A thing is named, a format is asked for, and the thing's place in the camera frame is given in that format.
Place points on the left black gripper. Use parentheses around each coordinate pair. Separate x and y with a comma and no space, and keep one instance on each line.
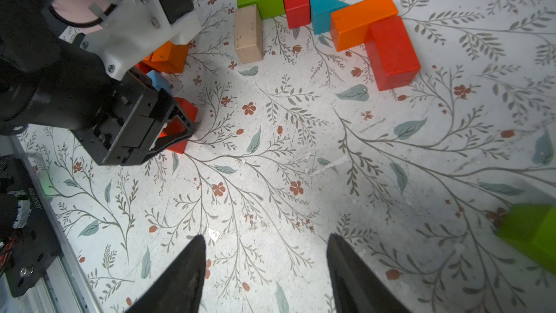
(126,131)

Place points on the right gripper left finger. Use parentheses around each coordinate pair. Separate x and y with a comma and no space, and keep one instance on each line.
(180,287)

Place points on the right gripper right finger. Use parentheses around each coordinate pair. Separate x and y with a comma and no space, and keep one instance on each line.
(355,286)

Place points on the red rectangular block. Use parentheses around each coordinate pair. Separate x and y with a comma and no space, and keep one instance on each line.
(177,127)
(391,54)

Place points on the natural wood block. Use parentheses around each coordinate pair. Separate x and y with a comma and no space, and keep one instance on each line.
(248,35)

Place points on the teal triangle block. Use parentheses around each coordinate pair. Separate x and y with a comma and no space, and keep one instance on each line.
(321,12)

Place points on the orange rectangular block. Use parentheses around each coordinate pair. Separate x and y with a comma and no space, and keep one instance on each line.
(349,25)

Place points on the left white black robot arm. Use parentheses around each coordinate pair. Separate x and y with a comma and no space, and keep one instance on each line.
(92,86)

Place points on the light blue block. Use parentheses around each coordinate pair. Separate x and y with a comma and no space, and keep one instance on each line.
(159,82)

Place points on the orange block left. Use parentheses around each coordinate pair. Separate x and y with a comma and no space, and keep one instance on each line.
(169,58)

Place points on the small red block left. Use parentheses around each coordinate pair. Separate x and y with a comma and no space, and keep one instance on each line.
(144,67)

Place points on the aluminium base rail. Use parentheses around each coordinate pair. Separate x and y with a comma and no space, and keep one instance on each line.
(39,271)

